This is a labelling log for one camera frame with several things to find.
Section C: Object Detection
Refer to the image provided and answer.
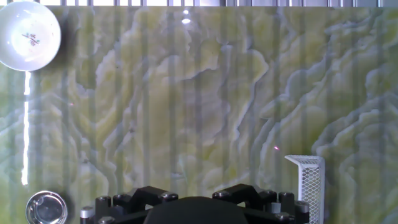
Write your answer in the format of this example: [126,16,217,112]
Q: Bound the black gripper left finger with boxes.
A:
[80,185,180,224]

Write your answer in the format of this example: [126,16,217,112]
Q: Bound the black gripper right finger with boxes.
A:
[212,183,310,224]

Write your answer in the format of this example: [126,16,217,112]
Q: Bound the small shiny steel dish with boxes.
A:
[25,190,68,224]

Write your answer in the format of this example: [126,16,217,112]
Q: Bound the white ceramic plate with flower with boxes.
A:
[0,1,62,72]

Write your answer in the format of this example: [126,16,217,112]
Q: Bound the green marble pattern mat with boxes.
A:
[0,6,398,224]

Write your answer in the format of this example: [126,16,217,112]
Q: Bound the white wire mesh goal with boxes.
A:
[284,154,326,224]

